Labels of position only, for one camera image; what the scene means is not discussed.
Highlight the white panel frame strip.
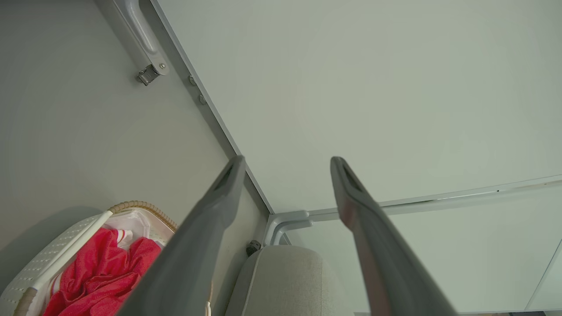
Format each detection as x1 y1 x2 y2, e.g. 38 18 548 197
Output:
524 239 562 313

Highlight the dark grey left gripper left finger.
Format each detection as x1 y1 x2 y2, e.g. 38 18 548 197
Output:
118 154 246 316

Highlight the silver metal rod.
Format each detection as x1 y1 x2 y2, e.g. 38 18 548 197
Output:
307 175 562 216

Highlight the grey double corner post bracket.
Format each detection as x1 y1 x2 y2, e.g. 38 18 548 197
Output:
263 210 314 247

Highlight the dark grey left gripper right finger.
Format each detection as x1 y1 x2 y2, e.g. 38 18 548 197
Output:
330 156 457 316

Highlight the white fabric laundry basket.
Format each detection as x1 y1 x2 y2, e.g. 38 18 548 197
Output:
0 201 214 316

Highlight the grey table leg frame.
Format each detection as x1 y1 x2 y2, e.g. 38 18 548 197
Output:
94 0 170 77

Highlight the grey upholstered seat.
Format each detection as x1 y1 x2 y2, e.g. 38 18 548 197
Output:
224 245 354 316

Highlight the red garment with striped trim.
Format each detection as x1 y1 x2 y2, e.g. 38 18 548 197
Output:
43 227 162 316

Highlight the small silver metal latch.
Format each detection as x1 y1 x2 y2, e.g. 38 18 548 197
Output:
135 65 161 86

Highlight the white fabric basket liner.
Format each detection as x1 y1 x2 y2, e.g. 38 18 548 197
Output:
104 210 175 251

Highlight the grey partition base rail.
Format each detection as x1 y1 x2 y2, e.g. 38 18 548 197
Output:
140 0 275 215

